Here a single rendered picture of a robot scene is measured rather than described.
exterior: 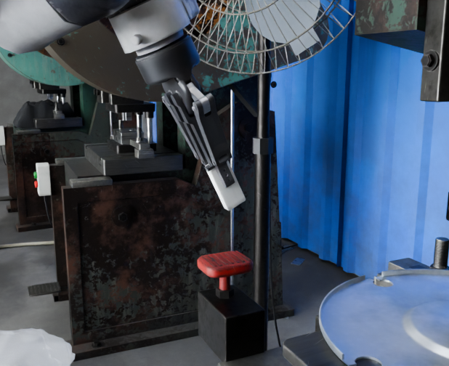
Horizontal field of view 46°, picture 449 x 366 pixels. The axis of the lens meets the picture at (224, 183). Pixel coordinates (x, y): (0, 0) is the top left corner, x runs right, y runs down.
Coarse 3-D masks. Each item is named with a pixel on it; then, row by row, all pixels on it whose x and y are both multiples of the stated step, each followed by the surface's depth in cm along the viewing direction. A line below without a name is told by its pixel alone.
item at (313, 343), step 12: (300, 336) 49; (312, 336) 49; (288, 348) 47; (300, 348) 47; (312, 348) 47; (324, 348) 47; (288, 360) 47; (300, 360) 45; (312, 360) 45; (324, 360) 45; (336, 360) 45; (360, 360) 45; (372, 360) 45
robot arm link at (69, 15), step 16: (48, 0) 51; (64, 0) 51; (80, 0) 51; (96, 0) 51; (112, 0) 52; (128, 0) 54; (144, 0) 59; (64, 16) 53; (80, 16) 53; (96, 16) 54; (112, 16) 61
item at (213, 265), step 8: (200, 256) 75; (208, 256) 75; (216, 256) 75; (224, 256) 75; (232, 256) 75; (240, 256) 75; (200, 264) 74; (208, 264) 72; (216, 264) 72; (224, 264) 72; (232, 264) 72; (240, 264) 72; (248, 264) 73; (208, 272) 72; (216, 272) 71; (224, 272) 71; (232, 272) 72; (240, 272) 72; (224, 280) 74; (224, 288) 75
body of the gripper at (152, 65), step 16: (176, 48) 62; (192, 48) 64; (144, 64) 63; (160, 64) 62; (176, 64) 62; (192, 64) 63; (160, 80) 63; (176, 80) 64; (192, 80) 63; (192, 112) 66
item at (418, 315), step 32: (352, 288) 59; (384, 288) 59; (416, 288) 59; (448, 288) 59; (320, 320) 50; (352, 320) 51; (384, 320) 51; (416, 320) 50; (448, 320) 50; (352, 352) 46; (384, 352) 46; (416, 352) 46; (448, 352) 45
